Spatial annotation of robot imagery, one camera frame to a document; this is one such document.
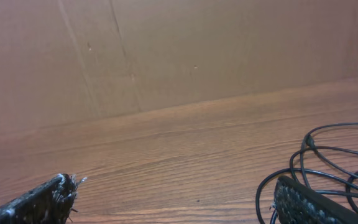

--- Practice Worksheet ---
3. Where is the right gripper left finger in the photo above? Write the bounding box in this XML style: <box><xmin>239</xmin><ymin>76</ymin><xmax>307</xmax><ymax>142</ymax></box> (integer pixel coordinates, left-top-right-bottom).
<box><xmin>0</xmin><ymin>174</ymin><xmax>86</xmax><ymax>224</ymax></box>

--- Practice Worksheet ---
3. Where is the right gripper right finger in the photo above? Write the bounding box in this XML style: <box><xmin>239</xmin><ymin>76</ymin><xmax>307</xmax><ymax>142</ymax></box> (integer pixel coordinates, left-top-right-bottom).
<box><xmin>270</xmin><ymin>176</ymin><xmax>358</xmax><ymax>224</ymax></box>

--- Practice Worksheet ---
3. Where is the black braided cable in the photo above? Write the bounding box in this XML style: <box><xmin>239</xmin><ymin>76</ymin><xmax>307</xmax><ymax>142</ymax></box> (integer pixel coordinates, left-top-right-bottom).
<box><xmin>255</xmin><ymin>161</ymin><xmax>358</xmax><ymax>224</ymax></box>

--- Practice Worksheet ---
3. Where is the black USB cable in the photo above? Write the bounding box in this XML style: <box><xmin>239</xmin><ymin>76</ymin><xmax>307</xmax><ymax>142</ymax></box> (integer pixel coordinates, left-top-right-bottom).
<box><xmin>289</xmin><ymin>122</ymin><xmax>358</xmax><ymax>218</ymax></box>

